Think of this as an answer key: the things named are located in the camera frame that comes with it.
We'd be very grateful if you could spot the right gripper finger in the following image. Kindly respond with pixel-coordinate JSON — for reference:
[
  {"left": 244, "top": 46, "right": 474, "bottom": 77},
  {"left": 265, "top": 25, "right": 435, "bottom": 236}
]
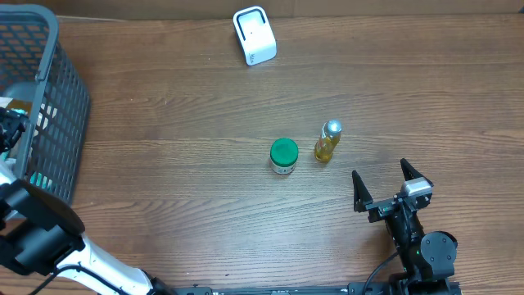
[
  {"left": 351, "top": 170, "right": 373, "bottom": 212},
  {"left": 400, "top": 158, "right": 424, "bottom": 181}
]

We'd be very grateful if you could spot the yellow bottle silver cap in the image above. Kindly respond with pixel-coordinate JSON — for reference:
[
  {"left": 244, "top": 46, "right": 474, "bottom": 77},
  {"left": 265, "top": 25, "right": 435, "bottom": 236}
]
[{"left": 314, "top": 119, "right": 342, "bottom": 163}]

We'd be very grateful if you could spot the green lid jar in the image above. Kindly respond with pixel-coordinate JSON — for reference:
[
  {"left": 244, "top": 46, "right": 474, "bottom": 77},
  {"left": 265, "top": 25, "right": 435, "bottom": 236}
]
[{"left": 269, "top": 138, "right": 299, "bottom": 175}]

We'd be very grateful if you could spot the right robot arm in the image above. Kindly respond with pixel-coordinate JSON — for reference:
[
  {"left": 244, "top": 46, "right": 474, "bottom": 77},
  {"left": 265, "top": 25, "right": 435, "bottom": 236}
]
[{"left": 348, "top": 158, "right": 462, "bottom": 295}]

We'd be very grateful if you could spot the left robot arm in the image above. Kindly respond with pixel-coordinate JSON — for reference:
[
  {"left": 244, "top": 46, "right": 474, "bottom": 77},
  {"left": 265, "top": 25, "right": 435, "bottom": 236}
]
[{"left": 1, "top": 163, "right": 174, "bottom": 294}]

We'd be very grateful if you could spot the white barcode scanner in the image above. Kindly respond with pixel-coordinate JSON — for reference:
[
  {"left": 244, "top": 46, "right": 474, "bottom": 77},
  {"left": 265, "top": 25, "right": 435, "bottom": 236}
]
[{"left": 233, "top": 6, "right": 277, "bottom": 66}]

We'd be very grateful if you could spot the grey plastic mesh basket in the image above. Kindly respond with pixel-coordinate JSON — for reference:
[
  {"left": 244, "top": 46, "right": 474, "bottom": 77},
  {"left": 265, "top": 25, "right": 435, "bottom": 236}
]
[{"left": 1, "top": 4, "right": 91, "bottom": 203}]

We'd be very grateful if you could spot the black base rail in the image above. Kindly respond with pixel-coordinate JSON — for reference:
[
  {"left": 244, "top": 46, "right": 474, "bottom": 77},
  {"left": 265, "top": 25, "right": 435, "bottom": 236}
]
[{"left": 173, "top": 282, "right": 463, "bottom": 295}]

